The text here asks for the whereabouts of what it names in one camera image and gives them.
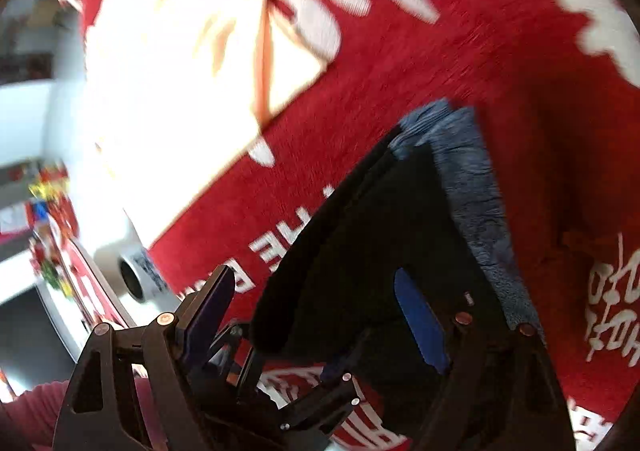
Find dark grey black pants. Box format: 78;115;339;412
249;98;544;437

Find red wedding sofa cover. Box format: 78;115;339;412
98;0;639;450

